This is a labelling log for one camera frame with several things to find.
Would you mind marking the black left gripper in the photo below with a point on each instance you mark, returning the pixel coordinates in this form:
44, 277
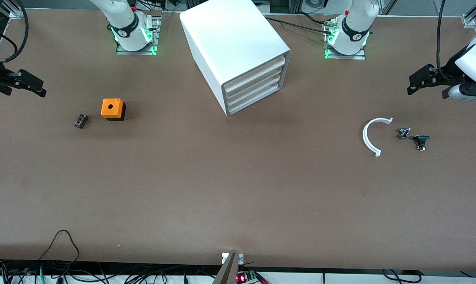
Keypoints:
450, 70

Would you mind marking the white drawer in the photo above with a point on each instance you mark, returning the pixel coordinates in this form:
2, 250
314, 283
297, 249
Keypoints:
253, 75
253, 98
253, 83
253, 90

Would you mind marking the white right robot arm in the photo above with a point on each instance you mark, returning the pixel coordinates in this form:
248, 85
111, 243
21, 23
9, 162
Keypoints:
127, 23

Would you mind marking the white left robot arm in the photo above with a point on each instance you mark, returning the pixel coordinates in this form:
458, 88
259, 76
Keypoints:
354, 27

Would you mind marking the white drawer cabinet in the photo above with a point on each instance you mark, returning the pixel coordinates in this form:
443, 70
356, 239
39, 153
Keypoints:
230, 35

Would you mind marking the small metal contact part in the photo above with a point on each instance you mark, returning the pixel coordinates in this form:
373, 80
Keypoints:
403, 133

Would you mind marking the small black clamp part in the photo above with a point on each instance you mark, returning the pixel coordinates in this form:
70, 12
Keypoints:
421, 139

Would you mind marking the small black terminal block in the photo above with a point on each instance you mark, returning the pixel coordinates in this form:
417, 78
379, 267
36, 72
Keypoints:
81, 121

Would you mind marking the orange box with black base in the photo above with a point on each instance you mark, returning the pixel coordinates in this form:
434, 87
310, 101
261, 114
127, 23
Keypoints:
111, 107

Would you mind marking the circuit board with red light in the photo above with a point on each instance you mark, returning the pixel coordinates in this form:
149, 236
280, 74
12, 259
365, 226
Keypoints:
246, 277

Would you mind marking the aluminium frame profile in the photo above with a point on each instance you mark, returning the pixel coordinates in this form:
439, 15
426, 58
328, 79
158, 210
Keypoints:
473, 16
13, 10

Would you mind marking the grey camera mount bar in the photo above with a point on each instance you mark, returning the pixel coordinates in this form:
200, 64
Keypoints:
227, 272

